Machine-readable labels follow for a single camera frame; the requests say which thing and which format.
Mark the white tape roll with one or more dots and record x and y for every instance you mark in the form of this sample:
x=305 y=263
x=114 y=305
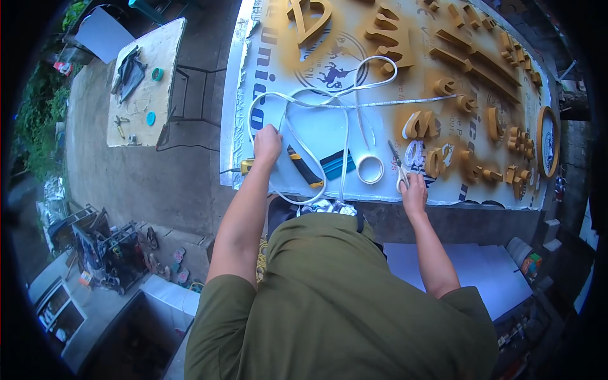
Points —
x=357 y=169

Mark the yellow black tool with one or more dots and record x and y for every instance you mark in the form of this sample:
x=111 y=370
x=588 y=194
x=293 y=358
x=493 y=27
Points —
x=245 y=167

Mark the round gold rimmed sign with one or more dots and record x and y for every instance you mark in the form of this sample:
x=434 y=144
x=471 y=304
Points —
x=547 y=141

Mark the white cabinet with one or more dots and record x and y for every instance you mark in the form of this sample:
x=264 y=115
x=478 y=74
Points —
x=54 y=304

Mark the person's legs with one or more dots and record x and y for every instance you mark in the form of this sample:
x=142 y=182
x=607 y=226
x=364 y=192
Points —
x=327 y=207

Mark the green plants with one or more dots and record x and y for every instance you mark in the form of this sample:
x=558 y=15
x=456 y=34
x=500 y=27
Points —
x=42 y=114

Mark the person's body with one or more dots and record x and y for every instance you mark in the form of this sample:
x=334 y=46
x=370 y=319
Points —
x=342 y=308

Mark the white sign letter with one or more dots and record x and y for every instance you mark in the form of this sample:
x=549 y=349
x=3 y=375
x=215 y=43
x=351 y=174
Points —
x=413 y=153

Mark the grey flat panel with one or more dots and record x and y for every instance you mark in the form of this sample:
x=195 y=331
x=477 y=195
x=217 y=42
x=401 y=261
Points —
x=102 y=33

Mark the person's left hand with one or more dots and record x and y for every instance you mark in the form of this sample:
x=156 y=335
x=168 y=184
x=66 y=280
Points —
x=268 y=145

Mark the group of sandals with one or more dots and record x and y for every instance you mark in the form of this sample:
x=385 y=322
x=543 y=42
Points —
x=164 y=266

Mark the long white flexible strip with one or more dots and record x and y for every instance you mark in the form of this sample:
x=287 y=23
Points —
x=345 y=156

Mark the small cluttered work table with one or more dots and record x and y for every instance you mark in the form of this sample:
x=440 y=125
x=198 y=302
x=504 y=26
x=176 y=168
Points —
x=152 y=52

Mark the cluttered metal rack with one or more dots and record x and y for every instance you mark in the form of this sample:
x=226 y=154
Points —
x=111 y=254

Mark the black yellow utility knife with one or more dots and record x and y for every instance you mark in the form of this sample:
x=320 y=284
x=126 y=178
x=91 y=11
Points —
x=304 y=168

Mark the person's right fingers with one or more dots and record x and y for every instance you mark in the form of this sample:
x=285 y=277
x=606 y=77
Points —
x=418 y=178

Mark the group of gold sign letters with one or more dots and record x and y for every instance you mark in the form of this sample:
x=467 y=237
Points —
x=399 y=47

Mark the concrete basin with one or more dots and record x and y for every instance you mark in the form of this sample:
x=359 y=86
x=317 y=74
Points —
x=137 y=332

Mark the large printed white board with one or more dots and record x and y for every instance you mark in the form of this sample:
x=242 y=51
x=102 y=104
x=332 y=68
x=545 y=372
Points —
x=323 y=128

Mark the person's right hand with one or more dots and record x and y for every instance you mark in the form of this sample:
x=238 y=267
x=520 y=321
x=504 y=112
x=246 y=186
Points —
x=415 y=194

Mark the large grey sheet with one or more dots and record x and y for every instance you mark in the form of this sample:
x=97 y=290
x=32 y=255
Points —
x=460 y=273

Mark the person's left fingers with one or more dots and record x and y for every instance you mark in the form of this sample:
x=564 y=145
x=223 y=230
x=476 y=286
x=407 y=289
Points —
x=267 y=128

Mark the blue squeegee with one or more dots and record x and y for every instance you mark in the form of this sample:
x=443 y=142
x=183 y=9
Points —
x=337 y=165

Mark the person's right thumb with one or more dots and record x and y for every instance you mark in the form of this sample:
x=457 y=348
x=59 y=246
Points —
x=403 y=188

